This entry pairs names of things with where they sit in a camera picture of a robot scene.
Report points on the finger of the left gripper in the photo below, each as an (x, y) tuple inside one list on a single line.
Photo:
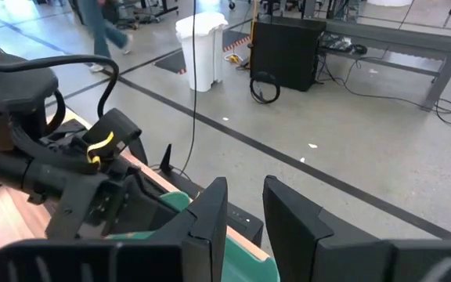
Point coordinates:
[(143, 207), (80, 211)]

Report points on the black computer tower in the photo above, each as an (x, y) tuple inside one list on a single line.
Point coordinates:
[(284, 55)]

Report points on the person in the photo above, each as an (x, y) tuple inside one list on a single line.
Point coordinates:
[(100, 27)]

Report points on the teal plastic bin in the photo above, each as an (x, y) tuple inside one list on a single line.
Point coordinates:
[(249, 266)]

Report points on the black power strip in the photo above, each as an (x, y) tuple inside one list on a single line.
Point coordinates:
[(343, 43)]

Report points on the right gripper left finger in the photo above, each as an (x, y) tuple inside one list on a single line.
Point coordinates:
[(202, 250)]

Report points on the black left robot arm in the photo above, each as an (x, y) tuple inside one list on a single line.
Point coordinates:
[(14, 86)]

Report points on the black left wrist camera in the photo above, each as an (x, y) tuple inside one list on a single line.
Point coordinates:
[(120, 125)]

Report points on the grey metal workbench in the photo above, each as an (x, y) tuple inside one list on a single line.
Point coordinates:
[(405, 39)]

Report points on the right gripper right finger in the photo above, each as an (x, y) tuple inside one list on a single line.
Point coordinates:
[(307, 250)]

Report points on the white trash bin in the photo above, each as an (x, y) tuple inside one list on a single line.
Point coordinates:
[(200, 55)]

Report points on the black mat with striped edge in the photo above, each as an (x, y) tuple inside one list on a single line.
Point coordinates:
[(170, 62)]

